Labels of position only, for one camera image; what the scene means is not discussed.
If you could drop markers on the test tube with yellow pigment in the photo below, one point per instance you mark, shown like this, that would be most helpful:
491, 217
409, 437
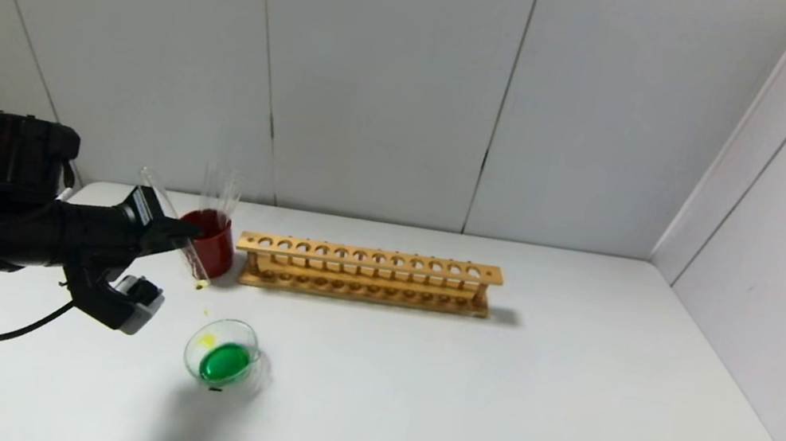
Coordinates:
194, 268

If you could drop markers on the dark red cup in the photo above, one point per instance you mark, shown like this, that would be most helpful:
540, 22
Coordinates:
214, 250

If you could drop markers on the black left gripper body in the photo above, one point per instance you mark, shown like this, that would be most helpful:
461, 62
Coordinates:
145, 210

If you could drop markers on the empty glass test tube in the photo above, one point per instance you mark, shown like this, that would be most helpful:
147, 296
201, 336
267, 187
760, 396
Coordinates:
231, 198
216, 193

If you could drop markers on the clear glass beaker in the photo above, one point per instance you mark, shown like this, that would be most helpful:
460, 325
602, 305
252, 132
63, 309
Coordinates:
226, 365

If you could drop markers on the wooden test tube rack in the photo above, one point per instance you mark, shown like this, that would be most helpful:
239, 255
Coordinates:
370, 258

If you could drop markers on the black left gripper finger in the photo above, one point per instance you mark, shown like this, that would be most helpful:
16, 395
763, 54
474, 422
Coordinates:
168, 233

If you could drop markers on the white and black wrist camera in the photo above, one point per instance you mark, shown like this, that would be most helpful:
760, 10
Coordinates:
134, 304

